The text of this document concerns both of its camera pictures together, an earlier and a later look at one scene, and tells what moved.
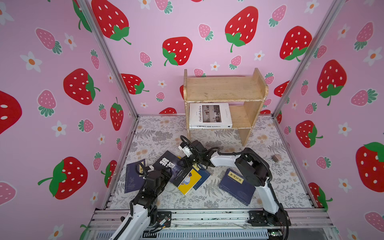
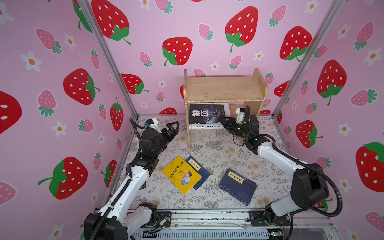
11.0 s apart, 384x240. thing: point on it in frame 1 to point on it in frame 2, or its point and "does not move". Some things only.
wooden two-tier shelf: x=244 y=94 does not move
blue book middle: x=203 y=171 does not move
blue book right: x=236 y=185 does not move
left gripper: x=165 y=174 to x=172 y=134
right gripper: x=188 y=164 to x=227 y=124
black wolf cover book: x=170 y=160 to x=206 y=113
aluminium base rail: x=220 y=224 does not move
